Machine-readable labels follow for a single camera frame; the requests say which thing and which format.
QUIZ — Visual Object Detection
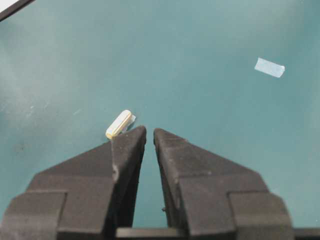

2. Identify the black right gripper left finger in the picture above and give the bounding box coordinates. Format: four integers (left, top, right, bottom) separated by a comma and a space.
0, 126, 147, 240

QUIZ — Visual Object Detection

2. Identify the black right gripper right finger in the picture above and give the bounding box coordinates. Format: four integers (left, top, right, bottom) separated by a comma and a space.
153, 128, 295, 240

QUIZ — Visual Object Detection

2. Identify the tape marker lower left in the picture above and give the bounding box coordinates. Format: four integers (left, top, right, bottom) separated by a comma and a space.
254, 57, 286, 78

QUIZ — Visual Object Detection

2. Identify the black metal frame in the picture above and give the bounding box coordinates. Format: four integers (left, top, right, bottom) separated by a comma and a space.
0, 0, 34, 21

